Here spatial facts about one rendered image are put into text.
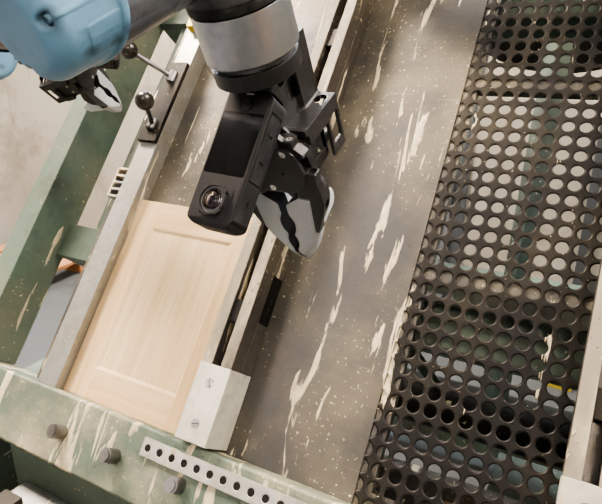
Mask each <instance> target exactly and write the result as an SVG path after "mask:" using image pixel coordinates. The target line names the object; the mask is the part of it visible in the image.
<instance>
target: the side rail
mask: <svg viewBox="0 0 602 504"><path fill-rule="evenodd" d="M162 32H163V29H162V28H161V27H160V25H158V26H157V27H155V28H154V29H152V30H151V31H149V32H148V33H146V34H145V35H143V36H141V37H140V38H138V39H137V40H135V41H134V43H135V44H136V45H137V47H138V53H139V54H141V55H142V56H144V57H145V58H147V59H149V60H150V59H151V57H152V55H153V53H154V50H155V48H156V46H157V44H158V41H159V39H160V37H161V34H162ZM147 66H148V64H146V63H144V62H143V61H141V60H140V59H138V58H134V59H131V60H129V59H126V58H124V57H123V56H122V55H121V57H120V66H119V68H118V69H104V68H103V69H104V71H105V72H106V74H107V75H108V77H109V78H110V80H111V83H112V84H113V86H114V88H115V90H116V92H117V94H118V96H119V99H120V101H121V104H122V111H121V112H110V111H107V110H103V111H94V112H90V111H87V110H86V109H85V108H84V105H85V104H86V101H84V100H83V98H82V97H81V95H77V97H76V99H75V100H74V101H73V103H72V106H71V108H70V110H69V112H68V114H67V116H66V118H65V120H64V122H63V125H62V127H61V129H60V131H59V133H58V135H57V137H56V139H55V141H54V144H53V146H52V148H51V150H50V152H49V154H48V156H47V158H46V160H45V163H44V165H43V167H42V169H41V171H40V173H39V175H38V177H37V179H36V182H35V184H34V186H33V188H32V190H31V192H30V194H29V196H28V198H27V201H26V203H25V205H24V207H23V209H22V211H21V213H20V215H19V217H18V220H17V222H16V224H15V226H14V228H13V230H12V232H11V234H10V236H9V239H8V241H7V243H6V245H5V247H4V249H3V251H2V253H1V255H0V361H1V362H6V363H10V364H16V362H17V360H18V357H19V355H20V353H21V351H22V348H23V346H24V344H25V342H26V339H27V337H28V335H29V332H30V330H31V328H32V326H33V323H34V321H35V319H36V317H37V314H38V312H39V310H40V308H41V305H42V303H43V301H44V299H45V296H46V294H47V292H48V290H49V287H50V285H51V283H52V281H53V278H54V276H55V274H56V272H57V269H58V267H59V265H60V262H61V260H62V258H63V257H61V256H59V255H57V251H58V249H59V247H60V245H61V242H62V240H63V238H64V236H65V233H66V231H67V229H68V227H69V225H70V224H75V225H77V224H78V222H79V220H80V217H81V215H82V213H83V211H84V208H85V206H86V204H87V202H88V199H89V197H90V195H91V193H92V190H93V188H94V186H95V183H96V181H97V179H98V177H99V174H100V172H101V170H102V168H103V165H104V163H105V161H106V159H107V156H108V154H109V152H110V150H111V147H112V145H113V143H114V141H115V138H116V136H117V134H118V132H119V129H120V127H121V125H122V123H123V120H124V118H125V116H126V113H127V111H128V109H129V107H130V104H131V102H132V100H133V98H134V95H135V93H136V91H137V89H138V86H139V84H140V82H141V80H142V77H143V75H144V73H145V71H146V68H147Z"/></svg>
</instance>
